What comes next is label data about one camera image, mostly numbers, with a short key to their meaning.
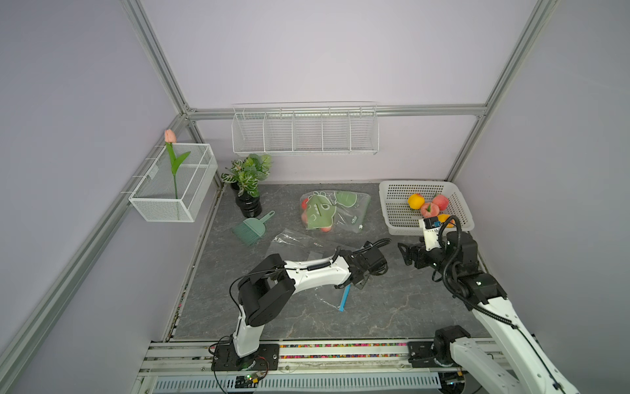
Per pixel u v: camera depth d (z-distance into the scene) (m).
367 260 0.67
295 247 0.97
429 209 1.02
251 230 1.04
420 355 0.74
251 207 1.05
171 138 0.79
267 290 0.47
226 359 0.72
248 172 0.88
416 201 1.06
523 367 0.42
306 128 1.02
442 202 1.05
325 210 1.01
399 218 0.99
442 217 0.99
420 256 0.67
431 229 0.65
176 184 0.77
